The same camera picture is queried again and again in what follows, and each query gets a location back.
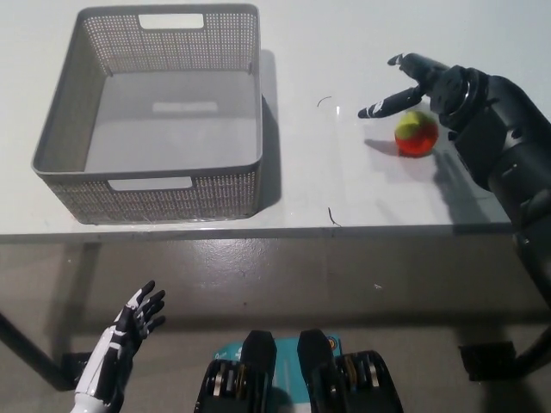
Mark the grey perforated plastic basket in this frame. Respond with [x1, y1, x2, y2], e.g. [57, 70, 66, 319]
[30, 3, 264, 225]

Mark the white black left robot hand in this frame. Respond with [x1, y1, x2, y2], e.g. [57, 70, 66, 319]
[72, 280, 168, 408]

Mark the yellow and orange tennis ball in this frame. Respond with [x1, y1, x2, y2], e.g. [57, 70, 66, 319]
[395, 110, 441, 158]

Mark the black metal table leg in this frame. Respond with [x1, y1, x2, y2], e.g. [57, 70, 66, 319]
[0, 310, 72, 391]
[514, 320, 551, 382]

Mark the black table foot plate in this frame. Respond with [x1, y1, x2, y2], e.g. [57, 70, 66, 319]
[458, 342, 517, 383]
[62, 352, 94, 382]

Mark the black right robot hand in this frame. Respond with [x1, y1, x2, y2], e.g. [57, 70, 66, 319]
[356, 52, 471, 126]

